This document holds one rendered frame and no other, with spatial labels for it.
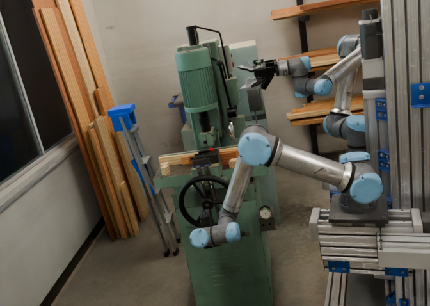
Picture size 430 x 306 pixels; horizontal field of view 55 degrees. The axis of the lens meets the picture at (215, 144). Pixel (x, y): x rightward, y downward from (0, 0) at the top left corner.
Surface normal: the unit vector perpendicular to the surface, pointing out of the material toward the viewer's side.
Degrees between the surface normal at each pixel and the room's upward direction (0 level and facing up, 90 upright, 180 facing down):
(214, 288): 90
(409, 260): 90
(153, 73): 90
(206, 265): 90
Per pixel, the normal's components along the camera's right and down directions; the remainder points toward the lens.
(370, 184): 0.02, 0.37
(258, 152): -0.23, 0.27
